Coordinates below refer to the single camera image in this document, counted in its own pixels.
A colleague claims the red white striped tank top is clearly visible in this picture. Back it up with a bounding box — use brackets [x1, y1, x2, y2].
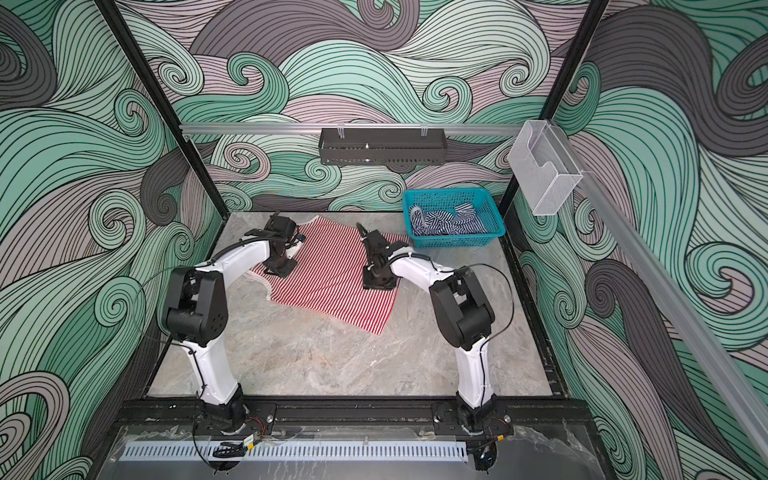
[246, 216, 397, 335]

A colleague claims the teal plastic basket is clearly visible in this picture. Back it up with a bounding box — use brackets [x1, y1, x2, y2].
[403, 188, 506, 249]

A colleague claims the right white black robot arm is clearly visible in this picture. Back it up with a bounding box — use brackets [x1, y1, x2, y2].
[356, 223, 495, 413]

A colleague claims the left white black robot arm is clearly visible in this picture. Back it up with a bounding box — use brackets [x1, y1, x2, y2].
[161, 230, 306, 421]

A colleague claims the navy white striped tank top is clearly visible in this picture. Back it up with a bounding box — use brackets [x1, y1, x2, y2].
[408, 203, 487, 237]

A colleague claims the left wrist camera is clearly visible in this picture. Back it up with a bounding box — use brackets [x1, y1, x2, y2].
[285, 233, 306, 259]

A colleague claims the black perforated wall tray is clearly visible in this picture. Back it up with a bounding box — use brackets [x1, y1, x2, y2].
[318, 127, 448, 169]

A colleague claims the back aluminium rail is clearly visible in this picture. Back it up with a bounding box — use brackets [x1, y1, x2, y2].
[179, 122, 522, 137]

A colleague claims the aluminium rail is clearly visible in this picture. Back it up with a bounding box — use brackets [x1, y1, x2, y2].
[179, 122, 522, 137]
[545, 121, 767, 460]

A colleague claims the right black frame post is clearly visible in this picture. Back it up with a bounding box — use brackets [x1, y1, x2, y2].
[495, 0, 612, 218]

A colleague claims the black frame post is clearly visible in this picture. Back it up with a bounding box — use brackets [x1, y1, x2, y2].
[94, 0, 230, 220]
[495, 0, 612, 218]

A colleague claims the white slotted cable duct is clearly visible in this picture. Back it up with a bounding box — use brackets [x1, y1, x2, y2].
[117, 440, 469, 463]

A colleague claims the clear plastic wall bin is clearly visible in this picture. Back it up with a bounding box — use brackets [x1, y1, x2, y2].
[507, 120, 583, 216]

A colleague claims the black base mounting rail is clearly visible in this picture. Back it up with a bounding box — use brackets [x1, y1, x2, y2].
[117, 395, 591, 436]

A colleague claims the left black frame post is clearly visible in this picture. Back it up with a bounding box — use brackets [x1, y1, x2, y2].
[94, 0, 230, 220]

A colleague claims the right aluminium rail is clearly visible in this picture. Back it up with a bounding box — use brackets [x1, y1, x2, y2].
[545, 121, 767, 460]

